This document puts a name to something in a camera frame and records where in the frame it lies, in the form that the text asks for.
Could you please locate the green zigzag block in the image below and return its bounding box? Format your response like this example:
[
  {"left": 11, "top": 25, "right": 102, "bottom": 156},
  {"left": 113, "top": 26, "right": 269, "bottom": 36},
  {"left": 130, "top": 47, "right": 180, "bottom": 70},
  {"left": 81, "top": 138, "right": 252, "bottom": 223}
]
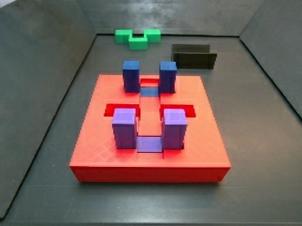
[{"left": 114, "top": 29, "right": 161, "bottom": 50}]

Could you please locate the black angle bracket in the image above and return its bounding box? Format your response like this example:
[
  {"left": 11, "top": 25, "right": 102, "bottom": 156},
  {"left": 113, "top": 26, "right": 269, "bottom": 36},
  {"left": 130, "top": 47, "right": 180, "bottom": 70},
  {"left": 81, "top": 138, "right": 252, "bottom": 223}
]
[{"left": 170, "top": 44, "right": 216, "bottom": 70}]

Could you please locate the purple U-shaped block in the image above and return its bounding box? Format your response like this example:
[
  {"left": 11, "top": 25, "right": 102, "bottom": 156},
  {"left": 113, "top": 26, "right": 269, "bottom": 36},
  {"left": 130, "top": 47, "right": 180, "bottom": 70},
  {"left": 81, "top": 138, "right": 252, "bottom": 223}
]
[{"left": 112, "top": 108, "right": 186, "bottom": 153}]

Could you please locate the blue U-shaped block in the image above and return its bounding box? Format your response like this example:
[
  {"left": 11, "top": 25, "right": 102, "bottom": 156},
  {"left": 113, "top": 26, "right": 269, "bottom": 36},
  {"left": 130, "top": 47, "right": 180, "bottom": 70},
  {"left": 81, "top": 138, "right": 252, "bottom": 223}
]
[{"left": 122, "top": 61, "right": 176, "bottom": 96}]

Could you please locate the red board base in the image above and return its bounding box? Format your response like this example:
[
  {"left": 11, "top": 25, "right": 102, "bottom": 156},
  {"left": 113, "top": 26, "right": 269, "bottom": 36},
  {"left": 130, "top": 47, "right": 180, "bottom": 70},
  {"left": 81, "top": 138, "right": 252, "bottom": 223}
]
[{"left": 69, "top": 75, "right": 231, "bottom": 183}]

